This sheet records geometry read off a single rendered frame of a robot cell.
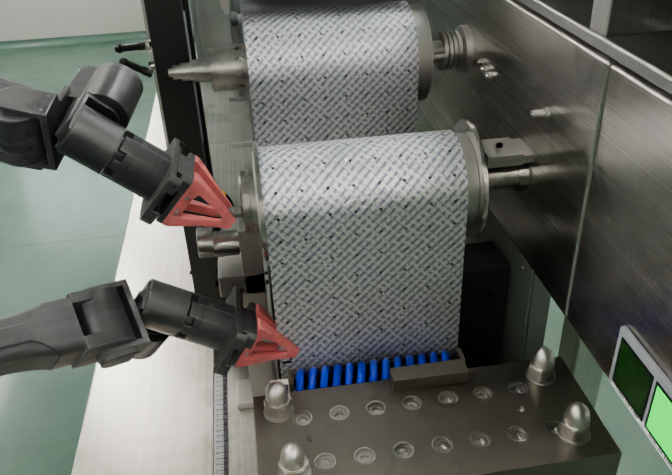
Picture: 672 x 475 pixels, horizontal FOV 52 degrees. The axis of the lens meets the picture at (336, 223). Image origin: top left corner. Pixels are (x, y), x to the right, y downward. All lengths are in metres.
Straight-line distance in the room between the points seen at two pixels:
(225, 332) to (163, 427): 0.26
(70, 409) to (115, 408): 1.39
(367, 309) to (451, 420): 0.16
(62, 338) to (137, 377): 0.39
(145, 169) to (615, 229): 0.48
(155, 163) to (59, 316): 0.19
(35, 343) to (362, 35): 0.56
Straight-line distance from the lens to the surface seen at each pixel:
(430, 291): 0.87
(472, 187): 0.81
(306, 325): 0.86
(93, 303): 0.79
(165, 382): 1.12
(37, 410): 2.53
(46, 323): 0.77
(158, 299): 0.81
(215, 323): 0.83
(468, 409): 0.86
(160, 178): 0.76
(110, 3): 6.46
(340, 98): 0.98
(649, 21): 0.74
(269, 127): 0.98
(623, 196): 0.69
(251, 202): 0.79
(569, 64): 0.77
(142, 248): 1.45
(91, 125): 0.75
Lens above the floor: 1.65
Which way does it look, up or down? 31 degrees down
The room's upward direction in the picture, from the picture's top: 2 degrees counter-clockwise
